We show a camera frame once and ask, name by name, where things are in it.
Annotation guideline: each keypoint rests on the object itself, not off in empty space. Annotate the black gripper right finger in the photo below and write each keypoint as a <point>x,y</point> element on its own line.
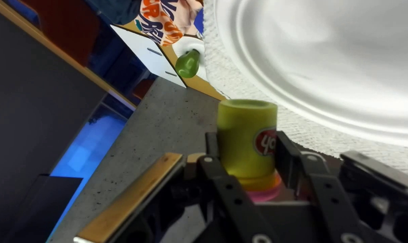
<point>330,203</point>

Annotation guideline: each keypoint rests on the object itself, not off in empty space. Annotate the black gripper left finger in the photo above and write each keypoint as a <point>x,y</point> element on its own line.
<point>232,197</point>

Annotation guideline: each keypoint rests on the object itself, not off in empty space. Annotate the small glossy green object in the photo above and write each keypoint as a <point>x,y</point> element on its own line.
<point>188,65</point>

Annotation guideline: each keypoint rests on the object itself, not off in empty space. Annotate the white round plate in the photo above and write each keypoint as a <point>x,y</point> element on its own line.
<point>326,54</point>

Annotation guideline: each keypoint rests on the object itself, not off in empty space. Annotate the orange and white snack bag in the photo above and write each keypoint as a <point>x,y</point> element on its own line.
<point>168,20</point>

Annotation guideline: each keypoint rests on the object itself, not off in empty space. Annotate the orange chair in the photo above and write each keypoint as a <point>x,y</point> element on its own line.
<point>64,22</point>

